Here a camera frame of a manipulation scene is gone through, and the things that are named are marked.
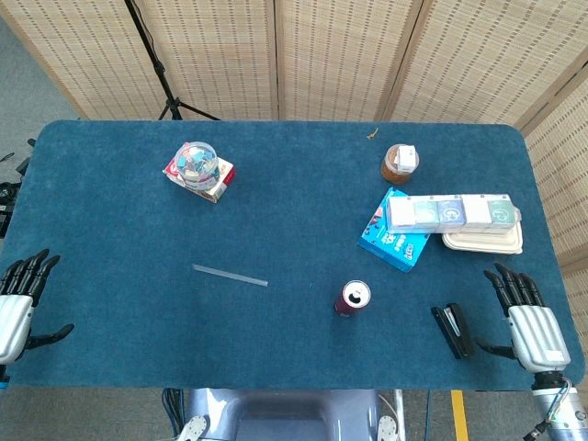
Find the blue table cloth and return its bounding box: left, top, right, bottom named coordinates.
left=0, top=119, right=581, bottom=392

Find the clear plastic straw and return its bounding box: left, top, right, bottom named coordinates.
left=192, top=264, right=269, bottom=288

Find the amber jar of rubber bands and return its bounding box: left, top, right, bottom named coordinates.
left=379, top=143, right=421, bottom=186

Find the beige takeaway container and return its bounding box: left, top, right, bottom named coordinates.
left=442, top=220, right=525, bottom=254

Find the red and white carton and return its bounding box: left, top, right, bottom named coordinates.
left=162, top=154, right=237, bottom=204

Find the yellow floor tape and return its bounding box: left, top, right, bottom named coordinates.
left=450, top=390, right=470, bottom=441

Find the clear jar of colourful clips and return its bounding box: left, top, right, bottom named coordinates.
left=174, top=141, right=221, bottom=187

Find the black stapler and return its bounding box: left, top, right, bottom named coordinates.
left=430, top=302, right=475, bottom=360

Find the blue snack box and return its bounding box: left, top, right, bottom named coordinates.
left=357, top=187, right=432, bottom=274

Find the small white box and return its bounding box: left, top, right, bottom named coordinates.
left=396, top=144, right=417, bottom=174

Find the black floor equipment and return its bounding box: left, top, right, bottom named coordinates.
left=0, top=137, right=38, bottom=240

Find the black tripod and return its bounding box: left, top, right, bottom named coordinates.
left=123, top=0, right=221, bottom=121

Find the grey-blue robot torso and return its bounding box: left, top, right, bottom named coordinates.
left=176, top=388, right=405, bottom=441

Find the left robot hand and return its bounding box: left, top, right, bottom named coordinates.
left=0, top=248, right=75, bottom=367

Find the wrapped tissue multipack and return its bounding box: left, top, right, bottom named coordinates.
left=387, top=193, right=523, bottom=234

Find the blue hanging cable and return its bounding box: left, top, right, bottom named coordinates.
left=424, top=390, right=435, bottom=441

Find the red soda can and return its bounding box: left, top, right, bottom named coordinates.
left=334, top=279, right=371, bottom=319

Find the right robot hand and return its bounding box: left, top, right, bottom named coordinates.
left=475, top=262, right=571, bottom=373

